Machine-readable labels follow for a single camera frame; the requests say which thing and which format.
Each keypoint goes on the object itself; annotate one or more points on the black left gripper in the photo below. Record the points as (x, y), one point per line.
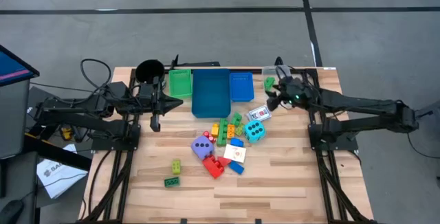
(155, 122)

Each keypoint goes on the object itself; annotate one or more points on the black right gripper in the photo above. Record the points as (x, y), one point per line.
(295, 91)

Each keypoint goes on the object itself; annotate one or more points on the bright green toy block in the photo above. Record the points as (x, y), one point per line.
(236, 119)
(269, 83)

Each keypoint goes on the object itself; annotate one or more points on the teal foam die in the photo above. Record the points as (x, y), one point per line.
(254, 132)

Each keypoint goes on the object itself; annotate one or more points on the small red toy block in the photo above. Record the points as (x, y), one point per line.
(208, 136)

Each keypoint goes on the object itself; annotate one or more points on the yellow toy block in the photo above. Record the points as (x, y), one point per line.
(214, 130)

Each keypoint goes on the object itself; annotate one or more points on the purple foam die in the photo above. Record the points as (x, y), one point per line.
(203, 146)

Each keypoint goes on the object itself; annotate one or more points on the lime green brick plate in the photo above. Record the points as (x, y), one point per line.
(239, 130)

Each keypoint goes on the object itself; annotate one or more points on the long green toy block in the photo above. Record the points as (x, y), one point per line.
(222, 131)

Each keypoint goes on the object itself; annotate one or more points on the orange toy brick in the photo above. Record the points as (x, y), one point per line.
(231, 131)

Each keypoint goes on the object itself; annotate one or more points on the lime green toy brick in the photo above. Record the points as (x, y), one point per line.
(176, 166)

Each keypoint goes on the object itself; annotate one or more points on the small blue toy brick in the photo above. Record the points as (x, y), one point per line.
(237, 142)

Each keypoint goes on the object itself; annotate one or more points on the orange white playing card box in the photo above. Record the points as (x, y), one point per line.
(234, 153)

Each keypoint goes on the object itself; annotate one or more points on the large red toy block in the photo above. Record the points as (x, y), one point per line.
(213, 167)

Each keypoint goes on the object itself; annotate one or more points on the dark green toy brick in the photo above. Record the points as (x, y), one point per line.
(172, 182)

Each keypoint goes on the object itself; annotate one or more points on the red wedge toy block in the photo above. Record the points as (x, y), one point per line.
(225, 161)

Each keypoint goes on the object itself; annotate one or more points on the long blue toy brick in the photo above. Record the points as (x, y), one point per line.
(236, 167)

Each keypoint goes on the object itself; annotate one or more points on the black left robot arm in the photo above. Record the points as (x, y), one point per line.
(103, 125)

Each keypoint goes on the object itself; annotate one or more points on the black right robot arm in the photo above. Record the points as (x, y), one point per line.
(361, 103)

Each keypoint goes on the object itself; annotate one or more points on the clear plastic container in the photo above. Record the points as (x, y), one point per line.
(268, 72)

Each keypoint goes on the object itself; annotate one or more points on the green plastic basket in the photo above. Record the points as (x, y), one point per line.
(180, 83)

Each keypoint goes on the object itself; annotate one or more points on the blue plastic basket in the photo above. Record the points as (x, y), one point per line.
(241, 86)

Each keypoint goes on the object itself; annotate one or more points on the black round bucket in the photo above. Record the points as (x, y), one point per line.
(149, 69)

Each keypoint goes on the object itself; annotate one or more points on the large teal plastic bin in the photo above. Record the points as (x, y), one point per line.
(211, 93)

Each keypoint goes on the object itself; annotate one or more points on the yellow black tool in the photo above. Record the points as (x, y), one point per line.
(65, 133)

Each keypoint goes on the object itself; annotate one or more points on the black diagonal beam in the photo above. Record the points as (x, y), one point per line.
(65, 157)

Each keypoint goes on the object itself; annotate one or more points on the black controller box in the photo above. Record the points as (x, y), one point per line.
(39, 97)

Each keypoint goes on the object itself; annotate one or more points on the white printed paper sheet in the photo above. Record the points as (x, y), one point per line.
(58, 179)

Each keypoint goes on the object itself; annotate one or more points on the grey cabinet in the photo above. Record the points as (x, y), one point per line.
(13, 121)

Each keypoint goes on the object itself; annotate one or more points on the dark stand leg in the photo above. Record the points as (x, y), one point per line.
(431, 110)

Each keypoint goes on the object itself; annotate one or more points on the computer monitor blue screen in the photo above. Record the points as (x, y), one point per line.
(13, 67)

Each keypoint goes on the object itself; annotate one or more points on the dark grey desk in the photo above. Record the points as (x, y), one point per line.
(20, 179)

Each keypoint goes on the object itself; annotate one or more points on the black computer mouse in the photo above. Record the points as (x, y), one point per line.
(10, 212)

